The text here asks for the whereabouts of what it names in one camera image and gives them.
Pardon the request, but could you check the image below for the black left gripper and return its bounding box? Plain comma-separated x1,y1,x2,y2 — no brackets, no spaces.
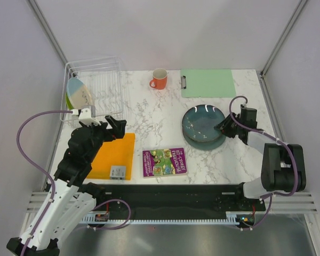
82,114,126,162

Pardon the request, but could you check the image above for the large teal plate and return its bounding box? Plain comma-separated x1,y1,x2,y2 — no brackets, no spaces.
183,134,226,151

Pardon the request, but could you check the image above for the dark blue plate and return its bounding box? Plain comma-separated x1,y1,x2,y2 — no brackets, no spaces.
181,104,225,142

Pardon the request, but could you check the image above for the green rimmed grey plate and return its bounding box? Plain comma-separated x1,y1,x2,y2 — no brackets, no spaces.
66,77,94,109

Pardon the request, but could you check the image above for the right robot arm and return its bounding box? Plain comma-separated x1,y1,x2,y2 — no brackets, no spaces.
214,105,306,210

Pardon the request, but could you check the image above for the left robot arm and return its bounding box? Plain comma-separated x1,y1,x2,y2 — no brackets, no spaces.
6,115,127,255

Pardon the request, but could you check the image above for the orange cutting board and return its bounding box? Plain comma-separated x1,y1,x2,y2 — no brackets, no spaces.
87,133,135,180

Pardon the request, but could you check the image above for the small grey box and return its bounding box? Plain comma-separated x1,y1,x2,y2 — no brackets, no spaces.
109,165,126,180

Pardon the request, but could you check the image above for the green clipboard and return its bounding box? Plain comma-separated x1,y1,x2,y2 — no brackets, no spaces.
180,69,236,98

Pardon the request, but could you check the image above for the purple treehouse book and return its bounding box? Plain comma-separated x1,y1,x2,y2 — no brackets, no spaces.
142,147,188,178

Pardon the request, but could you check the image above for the small green plate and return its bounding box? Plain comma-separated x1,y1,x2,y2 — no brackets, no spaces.
65,93,73,110

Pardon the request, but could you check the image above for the orange mug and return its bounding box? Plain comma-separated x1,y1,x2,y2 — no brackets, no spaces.
149,68,168,90

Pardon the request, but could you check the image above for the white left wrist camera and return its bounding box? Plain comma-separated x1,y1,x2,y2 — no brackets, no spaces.
71,105,101,126

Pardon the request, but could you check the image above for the white wire dish rack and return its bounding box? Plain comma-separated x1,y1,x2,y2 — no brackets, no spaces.
60,56,125,121

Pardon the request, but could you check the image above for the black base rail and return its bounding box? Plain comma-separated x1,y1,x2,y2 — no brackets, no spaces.
79,183,266,219

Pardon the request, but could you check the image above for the white slotted cable duct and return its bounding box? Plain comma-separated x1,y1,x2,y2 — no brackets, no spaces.
79,212,255,226

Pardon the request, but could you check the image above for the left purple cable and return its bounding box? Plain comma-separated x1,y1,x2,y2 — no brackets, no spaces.
17,109,131,256

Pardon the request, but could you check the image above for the right aluminium frame post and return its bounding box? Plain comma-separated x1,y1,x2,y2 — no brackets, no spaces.
258,0,309,79

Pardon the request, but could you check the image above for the aluminium frame post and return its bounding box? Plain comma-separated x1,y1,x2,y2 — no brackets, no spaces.
258,0,309,79
27,0,68,65

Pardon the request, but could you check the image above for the left aluminium frame post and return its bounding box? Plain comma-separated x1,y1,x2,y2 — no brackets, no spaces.
27,0,68,65

